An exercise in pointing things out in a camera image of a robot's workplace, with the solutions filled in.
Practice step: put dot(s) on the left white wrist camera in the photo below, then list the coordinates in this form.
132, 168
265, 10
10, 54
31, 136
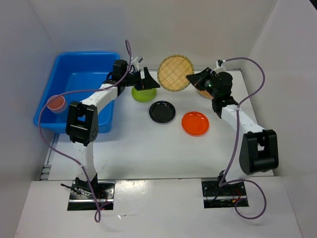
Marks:
135, 63

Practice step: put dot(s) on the pink plastic cup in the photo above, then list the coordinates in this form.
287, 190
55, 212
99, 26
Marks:
56, 102

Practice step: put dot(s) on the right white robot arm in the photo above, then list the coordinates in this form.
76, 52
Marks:
255, 148

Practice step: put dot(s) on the green plastic plate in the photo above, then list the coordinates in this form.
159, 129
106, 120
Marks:
143, 95

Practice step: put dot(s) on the bamboo woven round tray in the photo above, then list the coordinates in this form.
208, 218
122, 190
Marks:
172, 72

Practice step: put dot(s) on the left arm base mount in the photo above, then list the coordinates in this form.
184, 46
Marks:
82, 200

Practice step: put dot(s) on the translucent blue cup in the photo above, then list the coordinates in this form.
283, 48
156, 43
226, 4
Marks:
60, 110

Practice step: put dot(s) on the black plastic plate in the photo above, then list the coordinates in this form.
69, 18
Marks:
162, 112

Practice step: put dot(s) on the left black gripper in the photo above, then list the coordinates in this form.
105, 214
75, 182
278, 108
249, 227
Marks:
148, 82

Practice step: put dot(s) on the orange plastic plate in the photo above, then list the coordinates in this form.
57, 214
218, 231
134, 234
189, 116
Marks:
195, 123

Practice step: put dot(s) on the blue plastic bin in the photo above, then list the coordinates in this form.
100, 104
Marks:
73, 71

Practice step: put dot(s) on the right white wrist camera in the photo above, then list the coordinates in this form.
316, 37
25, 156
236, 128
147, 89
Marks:
220, 66

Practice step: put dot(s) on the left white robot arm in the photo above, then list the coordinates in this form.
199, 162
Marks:
82, 124

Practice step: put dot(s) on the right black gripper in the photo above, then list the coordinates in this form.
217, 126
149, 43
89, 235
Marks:
197, 79

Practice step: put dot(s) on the orange-brown woven round tray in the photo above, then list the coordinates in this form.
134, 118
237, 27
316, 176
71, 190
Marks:
205, 94

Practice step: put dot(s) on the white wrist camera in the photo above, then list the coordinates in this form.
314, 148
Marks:
135, 63
220, 66

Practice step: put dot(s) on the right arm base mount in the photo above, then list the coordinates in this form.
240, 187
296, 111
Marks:
223, 197

